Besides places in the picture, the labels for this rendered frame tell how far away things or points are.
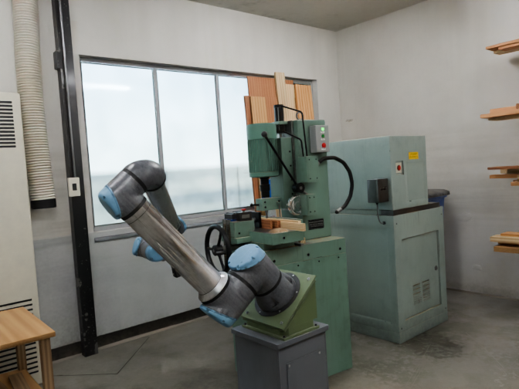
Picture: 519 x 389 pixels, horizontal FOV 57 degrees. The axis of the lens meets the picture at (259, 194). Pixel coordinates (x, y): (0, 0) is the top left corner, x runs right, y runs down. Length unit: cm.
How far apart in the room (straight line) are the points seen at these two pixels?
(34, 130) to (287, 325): 213
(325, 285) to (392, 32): 301
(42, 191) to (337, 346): 209
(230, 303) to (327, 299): 109
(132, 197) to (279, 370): 89
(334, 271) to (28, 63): 231
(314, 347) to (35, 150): 217
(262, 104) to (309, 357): 282
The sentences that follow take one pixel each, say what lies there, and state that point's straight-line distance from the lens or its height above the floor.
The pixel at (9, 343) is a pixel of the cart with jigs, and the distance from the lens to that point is 253.
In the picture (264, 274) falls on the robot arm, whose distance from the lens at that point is 195.
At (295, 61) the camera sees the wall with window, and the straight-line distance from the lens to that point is 501.
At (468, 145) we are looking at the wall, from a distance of 461.
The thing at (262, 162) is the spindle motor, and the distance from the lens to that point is 271.
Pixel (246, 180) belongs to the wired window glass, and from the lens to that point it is 449.
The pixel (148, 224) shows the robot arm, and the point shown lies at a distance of 174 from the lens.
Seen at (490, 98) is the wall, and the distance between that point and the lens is 455.
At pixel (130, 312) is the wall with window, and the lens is 389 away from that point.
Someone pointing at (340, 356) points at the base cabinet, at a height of 9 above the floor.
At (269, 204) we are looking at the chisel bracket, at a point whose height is 104.
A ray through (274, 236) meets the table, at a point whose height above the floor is 89.
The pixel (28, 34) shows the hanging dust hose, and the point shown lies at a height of 219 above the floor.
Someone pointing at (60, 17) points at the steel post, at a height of 236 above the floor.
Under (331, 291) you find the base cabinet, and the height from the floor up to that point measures 50.
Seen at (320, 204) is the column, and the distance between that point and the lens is 291.
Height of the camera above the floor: 124
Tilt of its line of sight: 3 degrees down
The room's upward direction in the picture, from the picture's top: 4 degrees counter-clockwise
